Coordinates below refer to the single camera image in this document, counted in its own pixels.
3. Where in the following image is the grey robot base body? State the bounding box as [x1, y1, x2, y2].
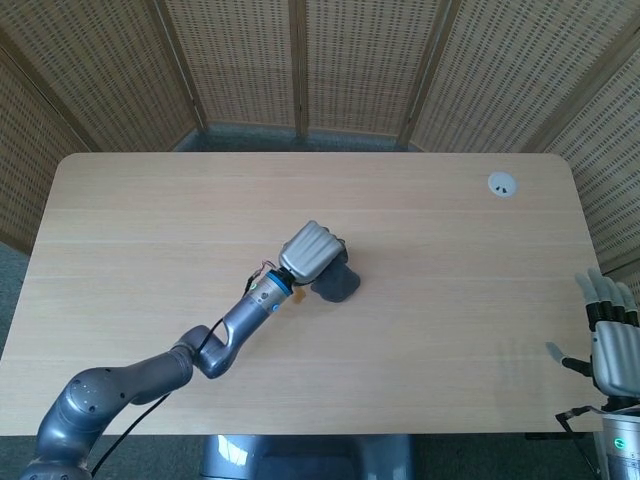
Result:
[199, 433, 416, 480]

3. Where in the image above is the woven bamboo screen panel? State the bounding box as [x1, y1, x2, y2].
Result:
[538, 59, 640, 281]
[294, 0, 454, 144]
[0, 47, 99, 254]
[0, 0, 207, 154]
[152, 0, 307, 137]
[398, 0, 640, 155]

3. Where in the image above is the dark grey cloth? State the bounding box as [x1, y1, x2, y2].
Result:
[309, 247, 363, 304]

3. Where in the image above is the white round cable grommet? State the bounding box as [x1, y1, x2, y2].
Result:
[487, 171, 520, 200]

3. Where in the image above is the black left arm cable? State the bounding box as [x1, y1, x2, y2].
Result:
[89, 317, 227, 474]

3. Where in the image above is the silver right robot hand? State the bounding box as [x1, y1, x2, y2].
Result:
[545, 267, 640, 401]

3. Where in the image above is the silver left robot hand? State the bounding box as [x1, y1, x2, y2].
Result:
[277, 219, 349, 287]

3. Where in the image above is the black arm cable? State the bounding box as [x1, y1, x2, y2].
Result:
[554, 405, 609, 476]
[89, 317, 227, 474]

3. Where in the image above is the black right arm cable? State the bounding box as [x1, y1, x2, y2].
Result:
[554, 405, 609, 476]

